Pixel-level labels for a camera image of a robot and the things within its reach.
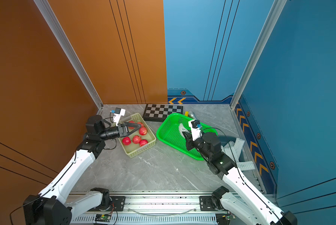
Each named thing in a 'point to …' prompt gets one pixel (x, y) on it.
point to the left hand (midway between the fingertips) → (140, 127)
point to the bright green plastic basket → (167, 131)
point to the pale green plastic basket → (133, 149)
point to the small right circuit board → (224, 219)
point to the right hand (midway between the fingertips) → (184, 131)
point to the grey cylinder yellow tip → (191, 115)
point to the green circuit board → (103, 218)
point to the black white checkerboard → (160, 113)
